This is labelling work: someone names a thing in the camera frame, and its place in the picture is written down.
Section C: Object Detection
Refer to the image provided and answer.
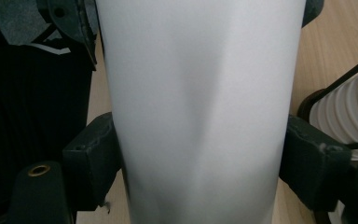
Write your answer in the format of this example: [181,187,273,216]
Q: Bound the single white paper cup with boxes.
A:
[94,0,308,224]

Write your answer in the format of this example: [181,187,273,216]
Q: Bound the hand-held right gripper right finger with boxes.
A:
[279,114,353,213]

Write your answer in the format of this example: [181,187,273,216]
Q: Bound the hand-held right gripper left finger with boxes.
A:
[62,111,123,213]

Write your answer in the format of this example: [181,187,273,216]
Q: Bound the stack of white paper cups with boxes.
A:
[309,64,358,162]

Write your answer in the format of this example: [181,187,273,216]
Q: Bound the black double cup holder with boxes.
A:
[296,49,358,151]

